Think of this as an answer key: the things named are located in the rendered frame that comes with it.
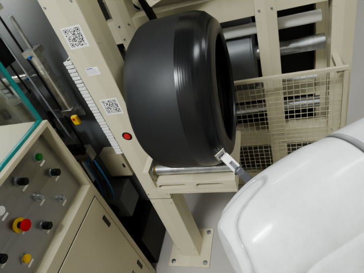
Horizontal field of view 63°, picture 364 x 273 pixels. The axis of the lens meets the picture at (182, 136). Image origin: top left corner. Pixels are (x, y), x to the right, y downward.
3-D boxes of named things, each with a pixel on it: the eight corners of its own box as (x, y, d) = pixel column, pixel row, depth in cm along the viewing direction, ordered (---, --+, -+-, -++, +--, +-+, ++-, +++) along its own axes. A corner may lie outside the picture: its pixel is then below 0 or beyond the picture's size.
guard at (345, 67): (193, 177, 203) (161, 93, 159) (194, 175, 204) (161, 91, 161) (340, 171, 174) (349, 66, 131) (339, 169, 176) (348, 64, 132)
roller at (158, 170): (156, 164, 133) (156, 175, 133) (152, 164, 129) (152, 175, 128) (234, 160, 122) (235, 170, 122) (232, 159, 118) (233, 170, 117)
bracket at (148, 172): (149, 187, 130) (142, 173, 124) (168, 128, 159) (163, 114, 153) (156, 187, 129) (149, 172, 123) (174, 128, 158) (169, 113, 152)
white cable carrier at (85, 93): (116, 154, 138) (62, 62, 109) (119, 146, 142) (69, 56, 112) (124, 153, 137) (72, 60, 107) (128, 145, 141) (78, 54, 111)
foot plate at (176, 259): (169, 266, 192) (168, 264, 191) (176, 228, 212) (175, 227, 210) (209, 268, 184) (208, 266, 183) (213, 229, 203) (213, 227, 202)
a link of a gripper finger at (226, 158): (234, 172, 102) (234, 172, 101) (220, 158, 105) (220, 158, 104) (241, 166, 101) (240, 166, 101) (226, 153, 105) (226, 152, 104)
